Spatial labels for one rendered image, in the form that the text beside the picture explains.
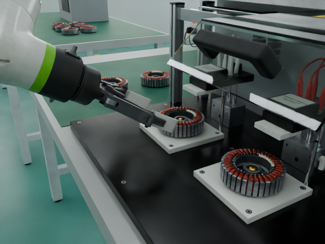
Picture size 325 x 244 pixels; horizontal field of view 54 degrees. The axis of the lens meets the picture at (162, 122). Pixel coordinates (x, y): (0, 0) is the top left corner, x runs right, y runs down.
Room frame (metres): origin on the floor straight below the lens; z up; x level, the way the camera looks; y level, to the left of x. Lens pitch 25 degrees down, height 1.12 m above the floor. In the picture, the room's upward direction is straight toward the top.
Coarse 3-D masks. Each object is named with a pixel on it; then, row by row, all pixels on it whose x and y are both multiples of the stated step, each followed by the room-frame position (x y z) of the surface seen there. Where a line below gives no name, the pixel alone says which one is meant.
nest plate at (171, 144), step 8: (144, 128) 0.69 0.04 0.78; (152, 128) 0.69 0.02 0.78; (208, 128) 0.69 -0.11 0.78; (152, 136) 0.66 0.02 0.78; (160, 136) 0.65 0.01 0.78; (168, 136) 0.65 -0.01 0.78; (192, 136) 0.65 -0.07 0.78; (200, 136) 0.65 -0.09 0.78; (208, 136) 0.65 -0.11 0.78; (216, 136) 0.65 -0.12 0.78; (160, 144) 0.62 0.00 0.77; (168, 144) 0.61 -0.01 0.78; (176, 144) 0.61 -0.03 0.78; (184, 144) 0.61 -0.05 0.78; (192, 144) 0.62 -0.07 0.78; (200, 144) 0.63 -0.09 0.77; (168, 152) 0.59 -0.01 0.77
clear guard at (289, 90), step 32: (192, 32) 0.45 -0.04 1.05; (224, 32) 0.40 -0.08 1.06; (256, 32) 0.37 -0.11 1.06; (288, 32) 0.35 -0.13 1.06; (320, 32) 0.35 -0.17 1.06; (192, 64) 0.40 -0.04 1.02; (224, 64) 0.36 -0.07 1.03; (288, 64) 0.30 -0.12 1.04; (320, 64) 0.28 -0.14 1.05; (256, 96) 0.29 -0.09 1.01; (288, 96) 0.27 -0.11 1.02; (320, 96) 0.25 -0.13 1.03
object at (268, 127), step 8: (264, 112) 0.53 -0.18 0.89; (264, 120) 0.52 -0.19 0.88; (272, 120) 0.51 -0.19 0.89; (280, 120) 0.49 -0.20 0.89; (288, 120) 0.48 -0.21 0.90; (264, 128) 0.49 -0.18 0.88; (272, 128) 0.49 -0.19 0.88; (280, 128) 0.49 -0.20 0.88; (288, 128) 0.48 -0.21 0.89; (296, 128) 0.47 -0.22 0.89; (304, 128) 0.48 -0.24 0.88; (320, 128) 0.53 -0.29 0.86; (272, 136) 0.48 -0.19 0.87; (280, 136) 0.46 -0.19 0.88; (288, 136) 0.47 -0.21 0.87; (320, 136) 0.53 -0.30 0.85; (320, 144) 0.52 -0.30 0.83
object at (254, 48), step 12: (204, 36) 0.36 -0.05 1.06; (216, 36) 0.35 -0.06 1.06; (228, 36) 0.33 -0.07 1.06; (204, 48) 0.37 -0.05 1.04; (216, 48) 0.34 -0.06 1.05; (228, 48) 0.32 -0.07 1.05; (240, 48) 0.31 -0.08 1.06; (252, 48) 0.30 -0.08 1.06; (264, 48) 0.29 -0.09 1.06; (252, 60) 0.29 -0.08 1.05; (264, 60) 0.28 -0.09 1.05; (276, 60) 0.29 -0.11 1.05; (264, 72) 0.29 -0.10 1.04; (276, 72) 0.29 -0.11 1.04
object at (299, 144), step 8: (296, 136) 0.57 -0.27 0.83; (304, 136) 0.57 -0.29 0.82; (288, 144) 0.56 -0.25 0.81; (296, 144) 0.54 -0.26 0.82; (304, 144) 0.53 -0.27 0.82; (312, 144) 0.53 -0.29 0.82; (288, 152) 0.56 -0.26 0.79; (296, 152) 0.54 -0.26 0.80; (304, 152) 0.53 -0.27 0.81; (320, 152) 0.51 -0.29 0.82; (288, 160) 0.55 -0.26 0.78; (296, 160) 0.54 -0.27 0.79; (304, 160) 0.52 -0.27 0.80; (304, 168) 0.52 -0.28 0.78; (312, 168) 0.50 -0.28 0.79
